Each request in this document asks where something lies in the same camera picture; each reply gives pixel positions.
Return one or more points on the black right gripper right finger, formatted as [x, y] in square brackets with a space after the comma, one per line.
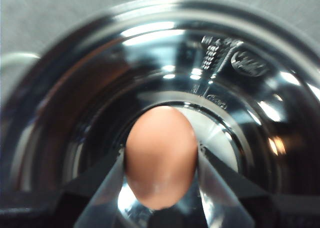
[232, 200]

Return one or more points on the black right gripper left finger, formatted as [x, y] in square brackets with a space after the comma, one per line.
[82, 203]

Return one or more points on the brown egg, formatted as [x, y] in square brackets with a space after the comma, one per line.
[161, 158]

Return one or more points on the sage green electric cooking pot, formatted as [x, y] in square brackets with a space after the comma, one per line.
[75, 100]

